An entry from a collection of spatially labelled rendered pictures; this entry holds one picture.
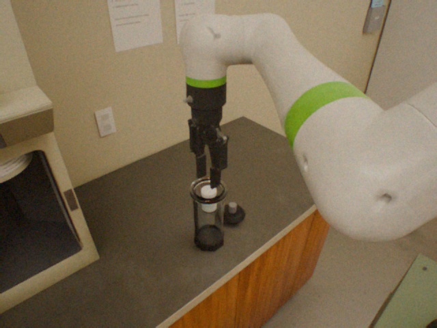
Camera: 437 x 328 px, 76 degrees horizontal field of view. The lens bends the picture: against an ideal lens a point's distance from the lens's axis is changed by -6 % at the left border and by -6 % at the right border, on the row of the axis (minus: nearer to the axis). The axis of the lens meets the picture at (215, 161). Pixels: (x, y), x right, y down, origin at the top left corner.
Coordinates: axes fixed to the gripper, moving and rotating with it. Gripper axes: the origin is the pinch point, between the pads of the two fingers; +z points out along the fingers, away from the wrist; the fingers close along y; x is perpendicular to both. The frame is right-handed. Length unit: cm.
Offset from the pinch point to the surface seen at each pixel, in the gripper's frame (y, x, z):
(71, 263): -16.2, -39.7, 23.6
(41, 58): -59, -22, -24
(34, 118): -6.4, -35.0, -26.1
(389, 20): -56, 247, -7
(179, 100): -60, 31, 8
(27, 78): -16.1, -32.8, -30.5
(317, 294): 18, 71, 122
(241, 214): 1.0, 13.4, 24.7
